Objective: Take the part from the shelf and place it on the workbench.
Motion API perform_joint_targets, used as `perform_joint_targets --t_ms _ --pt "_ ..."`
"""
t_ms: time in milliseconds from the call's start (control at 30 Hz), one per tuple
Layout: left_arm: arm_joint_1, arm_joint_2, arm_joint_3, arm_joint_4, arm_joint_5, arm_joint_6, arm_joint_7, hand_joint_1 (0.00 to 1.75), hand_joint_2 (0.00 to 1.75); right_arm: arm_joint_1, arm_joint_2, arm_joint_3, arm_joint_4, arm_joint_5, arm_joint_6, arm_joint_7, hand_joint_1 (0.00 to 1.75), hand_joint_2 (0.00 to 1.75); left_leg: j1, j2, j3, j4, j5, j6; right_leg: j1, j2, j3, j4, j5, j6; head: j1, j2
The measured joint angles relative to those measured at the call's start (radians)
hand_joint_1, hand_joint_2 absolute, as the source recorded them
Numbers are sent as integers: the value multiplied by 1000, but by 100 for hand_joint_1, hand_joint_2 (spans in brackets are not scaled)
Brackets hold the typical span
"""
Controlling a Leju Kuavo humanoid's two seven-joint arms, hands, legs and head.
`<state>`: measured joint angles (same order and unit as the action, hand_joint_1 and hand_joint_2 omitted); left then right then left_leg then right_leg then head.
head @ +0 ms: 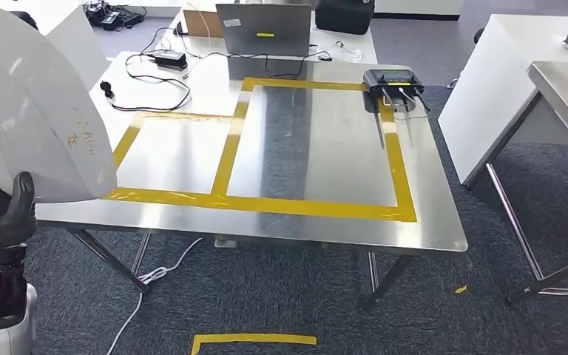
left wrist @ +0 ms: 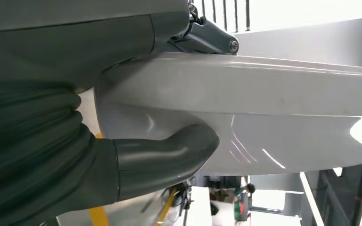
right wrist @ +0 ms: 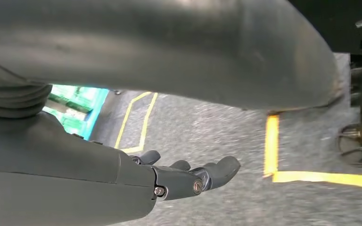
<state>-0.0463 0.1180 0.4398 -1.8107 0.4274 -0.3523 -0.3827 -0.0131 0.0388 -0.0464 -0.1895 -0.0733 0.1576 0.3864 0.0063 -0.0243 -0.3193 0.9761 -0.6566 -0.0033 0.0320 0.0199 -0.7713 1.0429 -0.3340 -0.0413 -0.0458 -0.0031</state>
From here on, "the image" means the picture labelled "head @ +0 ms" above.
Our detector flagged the grey laptop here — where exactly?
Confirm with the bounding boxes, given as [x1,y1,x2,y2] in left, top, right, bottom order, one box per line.
[215,3,314,58]

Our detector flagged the dark grey robot left hand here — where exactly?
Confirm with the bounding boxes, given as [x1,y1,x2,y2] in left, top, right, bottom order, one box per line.
[0,169,38,226]

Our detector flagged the black bag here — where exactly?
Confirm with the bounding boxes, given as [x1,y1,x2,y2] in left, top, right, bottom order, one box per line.
[314,0,376,36]

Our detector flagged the black electronic devices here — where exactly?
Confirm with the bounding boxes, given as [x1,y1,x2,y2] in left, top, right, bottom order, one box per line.
[83,0,146,29]

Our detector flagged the white floor cable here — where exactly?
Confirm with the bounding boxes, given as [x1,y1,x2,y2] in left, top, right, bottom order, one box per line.
[106,237,205,355]

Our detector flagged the stainless steel workbench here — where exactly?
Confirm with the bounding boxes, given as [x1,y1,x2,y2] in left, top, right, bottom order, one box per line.
[34,51,470,311]

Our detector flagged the brown cardboard box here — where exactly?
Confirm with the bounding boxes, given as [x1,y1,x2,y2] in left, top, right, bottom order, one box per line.
[182,8,225,39]

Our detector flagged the white curved plastic part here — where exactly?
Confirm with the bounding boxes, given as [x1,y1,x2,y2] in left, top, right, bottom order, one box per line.
[0,8,118,204]

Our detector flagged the black cable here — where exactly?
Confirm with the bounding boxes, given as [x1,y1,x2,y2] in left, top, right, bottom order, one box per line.
[99,53,193,114]

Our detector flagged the yellow floor tape square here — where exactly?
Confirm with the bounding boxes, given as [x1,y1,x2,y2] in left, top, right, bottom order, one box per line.
[190,333,318,355]

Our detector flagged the black power adapter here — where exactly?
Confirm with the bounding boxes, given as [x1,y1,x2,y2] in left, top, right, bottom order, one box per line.
[152,50,189,72]

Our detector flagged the black router with antennas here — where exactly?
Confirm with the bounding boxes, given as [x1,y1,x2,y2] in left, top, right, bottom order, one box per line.
[362,68,433,150]

